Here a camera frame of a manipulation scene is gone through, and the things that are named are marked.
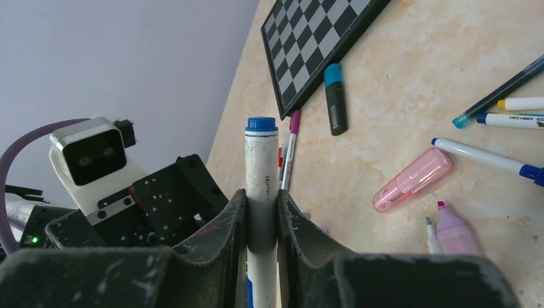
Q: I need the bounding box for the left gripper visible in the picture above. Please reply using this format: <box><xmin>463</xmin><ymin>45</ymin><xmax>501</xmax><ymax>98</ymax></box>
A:
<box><xmin>45</xmin><ymin>154</ymin><xmax>228</xmax><ymax>248</ymax></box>

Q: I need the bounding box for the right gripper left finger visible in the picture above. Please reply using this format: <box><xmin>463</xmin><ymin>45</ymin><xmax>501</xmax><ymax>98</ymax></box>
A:
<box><xmin>1</xmin><ymin>189</ymin><xmax>246</xmax><ymax>307</ymax></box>

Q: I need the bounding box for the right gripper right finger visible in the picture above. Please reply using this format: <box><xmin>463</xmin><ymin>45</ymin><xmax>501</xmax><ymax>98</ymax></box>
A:
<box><xmin>277</xmin><ymin>190</ymin><xmax>520</xmax><ymax>307</ymax></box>

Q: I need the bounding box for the thick blue whiteboard marker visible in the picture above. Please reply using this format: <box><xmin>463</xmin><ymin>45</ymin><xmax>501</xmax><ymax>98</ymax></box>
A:
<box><xmin>244</xmin><ymin>117</ymin><xmax>278</xmax><ymax>307</ymax></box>

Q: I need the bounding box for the grey white marker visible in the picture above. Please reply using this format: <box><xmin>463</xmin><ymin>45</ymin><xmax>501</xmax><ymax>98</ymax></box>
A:
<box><xmin>425</xmin><ymin>217</ymin><xmax>443</xmax><ymax>254</ymax></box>

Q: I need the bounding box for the purple highlighter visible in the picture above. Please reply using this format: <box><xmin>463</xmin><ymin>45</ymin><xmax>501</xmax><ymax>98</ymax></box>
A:
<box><xmin>436</xmin><ymin>201</ymin><xmax>482</xmax><ymax>255</ymax></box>

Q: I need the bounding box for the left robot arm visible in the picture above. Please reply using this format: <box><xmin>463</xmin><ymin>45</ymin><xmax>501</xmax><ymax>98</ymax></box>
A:
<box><xmin>6</xmin><ymin>155</ymin><xmax>228</xmax><ymax>248</ymax></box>

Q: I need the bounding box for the red cap pen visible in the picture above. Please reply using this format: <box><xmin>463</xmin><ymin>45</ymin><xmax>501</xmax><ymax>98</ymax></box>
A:
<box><xmin>277</xmin><ymin>145</ymin><xmax>284</xmax><ymax>183</ymax></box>

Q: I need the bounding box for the magenta cap pen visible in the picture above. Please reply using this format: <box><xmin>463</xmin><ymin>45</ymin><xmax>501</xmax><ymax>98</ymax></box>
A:
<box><xmin>281</xmin><ymin>110</ymin><xmax>302</xmax><ymax>190</ymax></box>

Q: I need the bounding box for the pink highlighter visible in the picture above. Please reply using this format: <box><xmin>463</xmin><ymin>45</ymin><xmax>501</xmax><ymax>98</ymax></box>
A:
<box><xmin>372</xmin><ymin>148</ymin><xmax>454</xmax><ymax>213</ymax></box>

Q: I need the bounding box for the black highlighter blue cap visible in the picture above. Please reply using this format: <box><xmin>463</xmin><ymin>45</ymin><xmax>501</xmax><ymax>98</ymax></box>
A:
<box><xmin>324</xmin><ymin>63</ymin><xmax>348</xmax><ymax>136</ymax></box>

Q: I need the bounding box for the black grey chessboard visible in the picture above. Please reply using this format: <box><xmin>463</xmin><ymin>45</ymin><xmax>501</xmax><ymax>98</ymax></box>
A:
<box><xmin>260</xmin><ymin>0</ymin><xmax>389</xmax><ymax>119</ymax></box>

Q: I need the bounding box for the blue cap thin marker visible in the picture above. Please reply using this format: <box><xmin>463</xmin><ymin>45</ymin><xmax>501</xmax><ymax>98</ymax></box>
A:
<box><xmin>431</xmin><ymin>137</ymin><xmax>543</xmax><ymax>187</ymax></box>

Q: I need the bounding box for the navy cap marker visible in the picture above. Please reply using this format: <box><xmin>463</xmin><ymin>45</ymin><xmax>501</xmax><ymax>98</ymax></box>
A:
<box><xmin>476</xmin><ymin>112</ymin><xmax>543</xmax><ymax>130</ymax></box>

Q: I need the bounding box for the yellow cap marker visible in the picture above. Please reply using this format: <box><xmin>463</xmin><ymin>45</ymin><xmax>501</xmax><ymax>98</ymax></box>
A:
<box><xmin>497</xmin><ymin>96</ymin><xmax>544</xmax><ymax>111</ymax></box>

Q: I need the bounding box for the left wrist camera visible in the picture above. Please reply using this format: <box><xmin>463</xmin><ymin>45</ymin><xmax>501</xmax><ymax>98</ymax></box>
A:
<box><xmin>49</xmin><ymin>116</ymin><xmax>149</xmax><ymax>216</ymax></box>

